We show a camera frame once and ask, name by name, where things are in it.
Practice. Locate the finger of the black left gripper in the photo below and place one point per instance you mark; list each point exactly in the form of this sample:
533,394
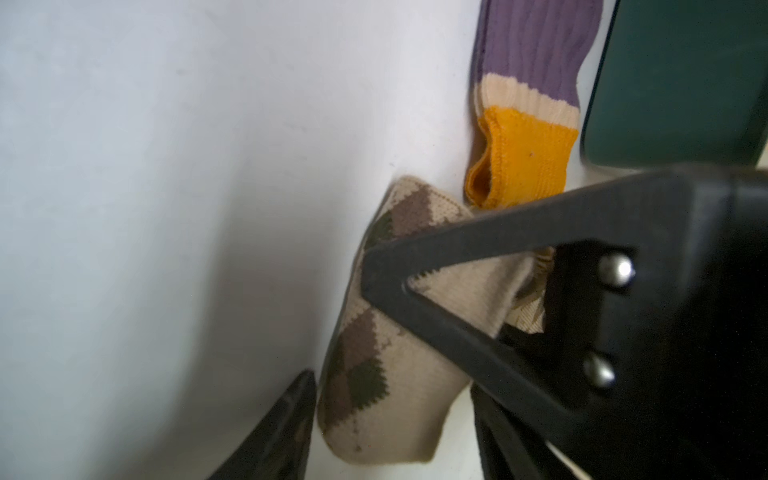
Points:
480,354

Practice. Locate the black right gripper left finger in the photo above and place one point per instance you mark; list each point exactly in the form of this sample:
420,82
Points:
278,447

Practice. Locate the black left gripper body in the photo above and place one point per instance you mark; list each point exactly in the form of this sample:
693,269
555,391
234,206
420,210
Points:
724,434

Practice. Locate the beige argyle sock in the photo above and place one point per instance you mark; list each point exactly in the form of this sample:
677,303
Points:
385,394

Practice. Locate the purple sock yellow cuff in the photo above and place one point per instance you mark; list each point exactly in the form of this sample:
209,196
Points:
526,60

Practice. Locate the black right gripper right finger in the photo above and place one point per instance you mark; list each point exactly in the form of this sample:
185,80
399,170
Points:
509,449

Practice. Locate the green plastic organizer tray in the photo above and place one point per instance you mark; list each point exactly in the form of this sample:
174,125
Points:
680,82

